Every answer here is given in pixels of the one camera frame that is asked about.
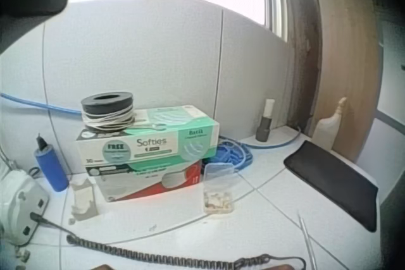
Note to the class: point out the person's left hand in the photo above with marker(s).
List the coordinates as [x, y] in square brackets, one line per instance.
[109, 267]

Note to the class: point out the person's right hand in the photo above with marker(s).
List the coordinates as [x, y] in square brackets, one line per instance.
[287, 267]

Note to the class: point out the metal tweezers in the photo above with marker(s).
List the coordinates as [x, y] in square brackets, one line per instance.
[307, 238]

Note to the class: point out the beige plaster dental model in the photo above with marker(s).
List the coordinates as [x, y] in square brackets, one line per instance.
[83, 200]

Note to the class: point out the red and white mask box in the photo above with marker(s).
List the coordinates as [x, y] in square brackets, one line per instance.
[142, 184]

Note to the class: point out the black flat pouch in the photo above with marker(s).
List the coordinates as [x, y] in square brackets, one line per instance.
[335, 184]

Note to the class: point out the clear plastic box with pieces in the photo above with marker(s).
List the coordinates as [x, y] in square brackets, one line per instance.
[218, 187]

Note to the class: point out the blue bottle with black tip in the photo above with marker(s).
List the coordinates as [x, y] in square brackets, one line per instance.
[52, 170]

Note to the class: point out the green face mask box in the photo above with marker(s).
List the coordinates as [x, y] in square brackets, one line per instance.
[148, 143]

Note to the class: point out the white squeeze bottle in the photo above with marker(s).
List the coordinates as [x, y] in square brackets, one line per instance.
[326, 131]

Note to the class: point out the brown wooden board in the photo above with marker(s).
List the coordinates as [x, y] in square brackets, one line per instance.
[341, 61]

